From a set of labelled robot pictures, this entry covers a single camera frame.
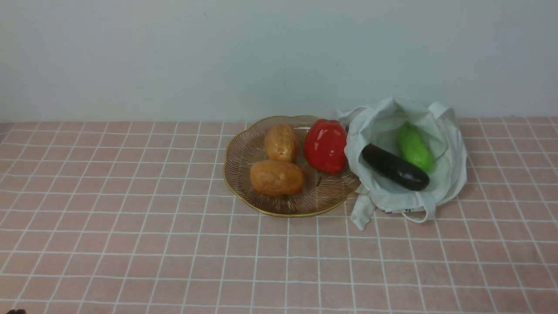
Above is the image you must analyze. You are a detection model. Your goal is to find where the red bell pepper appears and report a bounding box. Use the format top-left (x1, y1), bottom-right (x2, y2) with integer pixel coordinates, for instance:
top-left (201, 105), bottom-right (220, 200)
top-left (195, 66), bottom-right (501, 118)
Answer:
top-left (303, 119), bottom-right (347, 174)

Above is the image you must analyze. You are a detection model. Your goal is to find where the green cucumber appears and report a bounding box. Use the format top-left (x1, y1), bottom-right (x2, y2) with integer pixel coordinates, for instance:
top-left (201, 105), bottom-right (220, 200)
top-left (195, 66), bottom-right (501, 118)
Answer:
top-left (397, 121), bottom-right (434, 173)

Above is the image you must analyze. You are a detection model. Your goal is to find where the white cloth tote bag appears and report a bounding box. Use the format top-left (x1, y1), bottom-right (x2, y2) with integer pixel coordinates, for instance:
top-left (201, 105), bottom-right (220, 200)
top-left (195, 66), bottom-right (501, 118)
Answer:
top-left (336, 97), bottom-right (468, 230)

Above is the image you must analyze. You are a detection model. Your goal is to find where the pink checkered tablecloth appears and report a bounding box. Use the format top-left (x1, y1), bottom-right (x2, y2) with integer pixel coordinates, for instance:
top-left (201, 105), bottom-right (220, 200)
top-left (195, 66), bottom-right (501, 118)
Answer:
top-left (0, 117), bottom-right (558, 314)

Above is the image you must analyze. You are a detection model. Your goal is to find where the ribbed amber glass plate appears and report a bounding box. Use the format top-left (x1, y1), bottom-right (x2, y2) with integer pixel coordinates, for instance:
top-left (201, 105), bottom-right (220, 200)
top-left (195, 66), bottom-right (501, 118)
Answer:
top-left (223, 115), bottom-right (360, 217)

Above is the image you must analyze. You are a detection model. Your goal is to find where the brown potato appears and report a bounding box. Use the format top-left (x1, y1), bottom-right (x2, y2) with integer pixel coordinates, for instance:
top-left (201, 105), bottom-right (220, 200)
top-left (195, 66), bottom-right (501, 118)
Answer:
top-left (264, 123), bottom-right (299, 163)
top-left (249, 160), bottom-right (305, 195)

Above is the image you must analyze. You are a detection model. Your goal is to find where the upper brown potato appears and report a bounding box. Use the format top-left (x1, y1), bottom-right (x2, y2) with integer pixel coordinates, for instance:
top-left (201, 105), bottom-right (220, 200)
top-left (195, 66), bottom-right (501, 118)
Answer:
top-left (264, 123), bottom-right (299, 163)

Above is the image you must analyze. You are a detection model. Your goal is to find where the dark purple eggplant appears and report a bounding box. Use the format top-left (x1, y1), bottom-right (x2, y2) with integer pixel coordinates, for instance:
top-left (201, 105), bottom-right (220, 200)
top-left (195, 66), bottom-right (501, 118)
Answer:
top-left (361, 144), bottom-right (430, 191)

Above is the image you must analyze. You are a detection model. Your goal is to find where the lower brown potato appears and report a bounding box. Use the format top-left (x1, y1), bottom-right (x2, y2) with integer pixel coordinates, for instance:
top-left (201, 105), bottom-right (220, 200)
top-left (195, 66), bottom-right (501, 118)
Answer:
top-left (249, 160), bottom-right (305, 195)

